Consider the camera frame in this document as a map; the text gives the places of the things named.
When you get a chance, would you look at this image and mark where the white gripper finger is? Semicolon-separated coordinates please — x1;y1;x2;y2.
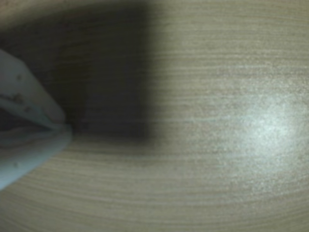
0;124;73;192
0;49;68;129

